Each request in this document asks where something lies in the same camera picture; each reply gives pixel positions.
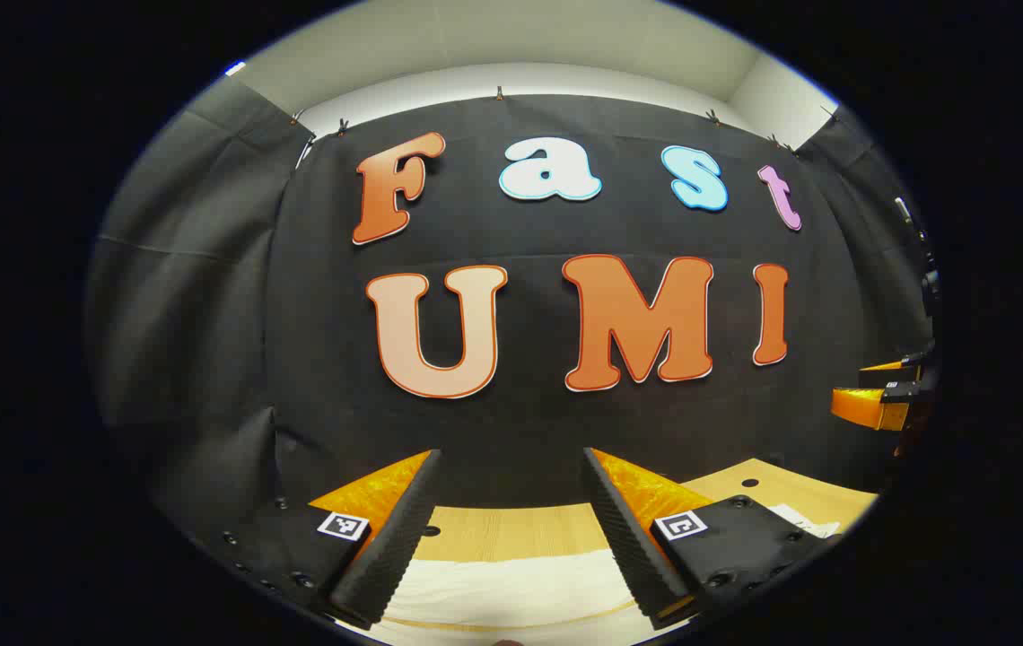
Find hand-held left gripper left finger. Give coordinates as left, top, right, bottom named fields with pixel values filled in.
left=197, top=449, right=442, bottom=631

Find dark metal fixture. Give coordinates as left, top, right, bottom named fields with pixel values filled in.
left=892, top=196, right=941, bottom=319

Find black backdrop cloth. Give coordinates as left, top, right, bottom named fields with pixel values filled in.
left=85, top=76, right=939, bottom=557

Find white jeans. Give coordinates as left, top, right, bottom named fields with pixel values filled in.
left=359, top=504, right=843, bottom=645

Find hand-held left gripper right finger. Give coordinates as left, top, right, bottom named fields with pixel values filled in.
left=581, top=446, right=835, bottom=631

